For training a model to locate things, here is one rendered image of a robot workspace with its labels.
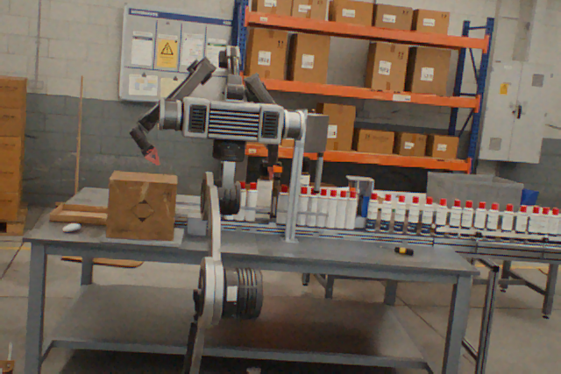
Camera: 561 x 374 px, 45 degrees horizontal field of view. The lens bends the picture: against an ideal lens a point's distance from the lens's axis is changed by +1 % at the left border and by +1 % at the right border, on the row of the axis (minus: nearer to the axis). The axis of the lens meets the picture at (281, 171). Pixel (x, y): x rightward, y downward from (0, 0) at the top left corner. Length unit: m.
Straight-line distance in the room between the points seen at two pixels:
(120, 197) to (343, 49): 5.33
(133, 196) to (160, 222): 0.17
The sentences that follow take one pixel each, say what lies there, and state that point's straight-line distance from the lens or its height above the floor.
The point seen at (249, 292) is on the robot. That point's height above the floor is 0.91.
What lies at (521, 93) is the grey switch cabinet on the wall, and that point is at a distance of 8.61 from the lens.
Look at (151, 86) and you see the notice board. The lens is 7.58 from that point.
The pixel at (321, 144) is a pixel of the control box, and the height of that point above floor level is 1.32.
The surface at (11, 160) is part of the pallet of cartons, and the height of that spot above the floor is 0.68.
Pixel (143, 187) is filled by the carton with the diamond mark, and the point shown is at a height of 1.09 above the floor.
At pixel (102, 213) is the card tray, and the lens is 3.71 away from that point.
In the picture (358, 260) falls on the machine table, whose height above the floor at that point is 0.83.
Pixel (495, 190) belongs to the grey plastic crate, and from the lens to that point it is 5.28.
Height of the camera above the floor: 1.64
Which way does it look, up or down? 8 degrees down
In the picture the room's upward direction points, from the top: 6 degrees clockwise
